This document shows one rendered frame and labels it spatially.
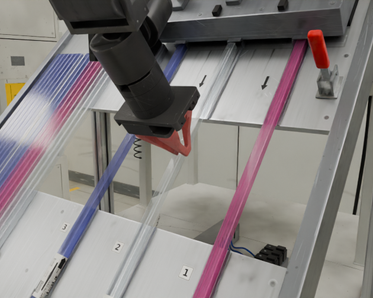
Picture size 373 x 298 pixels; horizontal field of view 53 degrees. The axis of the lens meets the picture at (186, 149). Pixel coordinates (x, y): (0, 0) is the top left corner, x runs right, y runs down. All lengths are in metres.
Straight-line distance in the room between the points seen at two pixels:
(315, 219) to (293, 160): 1.94
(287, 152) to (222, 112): 1.81
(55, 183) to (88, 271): 1.46
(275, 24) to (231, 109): 0.14
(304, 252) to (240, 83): 0.29
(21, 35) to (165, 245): 1.47
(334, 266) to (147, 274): 0.56
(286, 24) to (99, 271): 0.44
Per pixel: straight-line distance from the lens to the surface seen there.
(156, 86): 0.44
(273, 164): 2.41
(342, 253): 1.01
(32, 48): 1.86
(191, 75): 0.66
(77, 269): 0.55
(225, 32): 0.65
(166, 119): 0.45
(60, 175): 1.99
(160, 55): 0.72
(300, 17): 0.59
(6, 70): 1.79
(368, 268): 0.81
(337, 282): 0.89
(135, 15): 0.39
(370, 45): 0.58
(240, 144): 2.48
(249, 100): 0.57
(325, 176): 0.45
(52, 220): 0.63
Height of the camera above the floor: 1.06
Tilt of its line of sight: 13 degrees down
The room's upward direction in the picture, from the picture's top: straight up
